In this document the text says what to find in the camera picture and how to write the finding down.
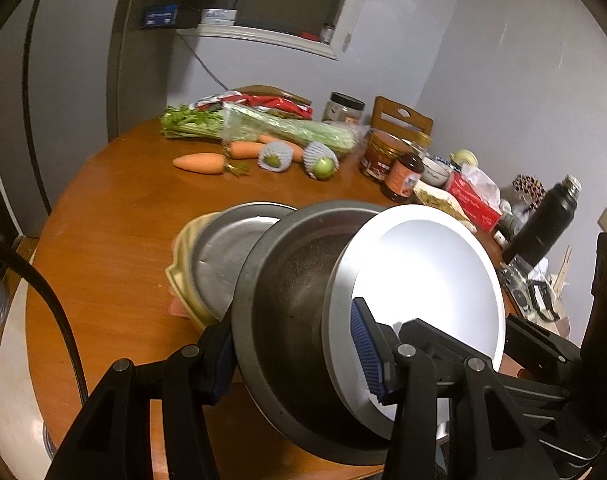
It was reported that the steel bowl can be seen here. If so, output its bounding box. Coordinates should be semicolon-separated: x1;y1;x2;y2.
231;201;489;467

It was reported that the white and blue ceramic bowl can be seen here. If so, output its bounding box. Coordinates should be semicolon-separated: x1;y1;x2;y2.
421;155;453;186

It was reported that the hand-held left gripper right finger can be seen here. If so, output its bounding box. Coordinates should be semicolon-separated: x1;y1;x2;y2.
350;297;554;480

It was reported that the pink bear-shaped plate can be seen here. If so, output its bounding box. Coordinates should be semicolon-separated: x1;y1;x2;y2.
166;240;194;321

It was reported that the green fruit in foam net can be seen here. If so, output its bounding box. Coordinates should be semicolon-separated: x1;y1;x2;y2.
302;141;339;181
258;141;293;173

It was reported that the black thermos flask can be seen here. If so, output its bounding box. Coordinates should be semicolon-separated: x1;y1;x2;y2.
502;174;583;266

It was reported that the thick black cable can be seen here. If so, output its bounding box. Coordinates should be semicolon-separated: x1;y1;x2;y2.
0;232;89;403

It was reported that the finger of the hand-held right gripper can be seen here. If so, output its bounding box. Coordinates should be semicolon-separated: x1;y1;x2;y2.
499;376;574;411
506;312;584;376

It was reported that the celery bunch in plastic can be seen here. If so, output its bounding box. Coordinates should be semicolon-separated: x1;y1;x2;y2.
160;102;364;156

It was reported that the yellow shell-shaped plate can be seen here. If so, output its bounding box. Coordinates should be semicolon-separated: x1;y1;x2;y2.
164;212;234;332

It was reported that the blue box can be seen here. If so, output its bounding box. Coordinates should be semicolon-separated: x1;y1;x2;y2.
140;5;180;29

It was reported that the red tissue box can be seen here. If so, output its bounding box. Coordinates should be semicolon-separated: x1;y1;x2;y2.
446;165;504;233

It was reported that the red sauce jar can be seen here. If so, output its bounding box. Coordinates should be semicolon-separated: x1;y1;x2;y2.
359;130;407;182

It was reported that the thin wall wire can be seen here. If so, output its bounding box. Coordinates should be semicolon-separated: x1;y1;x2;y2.
181;32;232;92

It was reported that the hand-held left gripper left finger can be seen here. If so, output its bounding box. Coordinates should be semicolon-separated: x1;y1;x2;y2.
46;310;237;480

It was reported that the red snack packet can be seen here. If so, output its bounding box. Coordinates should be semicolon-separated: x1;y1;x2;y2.
191;91;314;121

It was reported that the sauce bottle with orange label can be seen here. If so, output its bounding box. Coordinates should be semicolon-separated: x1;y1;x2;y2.
381;152;425;204

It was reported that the black and clear case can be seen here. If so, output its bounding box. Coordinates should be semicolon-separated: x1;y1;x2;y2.
503;260;569;323

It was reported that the brown dotted bundle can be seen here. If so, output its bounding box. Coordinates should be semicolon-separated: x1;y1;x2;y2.
511;174;547;208

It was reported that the white box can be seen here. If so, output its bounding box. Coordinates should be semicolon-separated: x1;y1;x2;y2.
200;7;238;26

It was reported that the grey refrigerator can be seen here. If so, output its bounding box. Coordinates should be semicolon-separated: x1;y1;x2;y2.
0;0;134;221

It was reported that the small carrot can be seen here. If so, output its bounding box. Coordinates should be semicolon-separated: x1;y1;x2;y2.
228;141;267;160
258;134;304;163

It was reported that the large carrot with leaves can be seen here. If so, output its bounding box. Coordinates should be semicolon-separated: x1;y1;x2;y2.
172;152;249;178

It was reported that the white dish of food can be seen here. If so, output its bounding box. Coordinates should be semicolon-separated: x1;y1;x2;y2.
413;180;477;231

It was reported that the wooden chair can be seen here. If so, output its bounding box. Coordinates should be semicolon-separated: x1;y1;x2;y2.
371;96;434;138

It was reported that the clear jar with dark lid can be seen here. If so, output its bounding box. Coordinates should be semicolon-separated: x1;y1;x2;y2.
322;91;365;125

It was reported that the round steel plate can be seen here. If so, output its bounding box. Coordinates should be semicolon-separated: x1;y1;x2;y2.
191;202;297;323

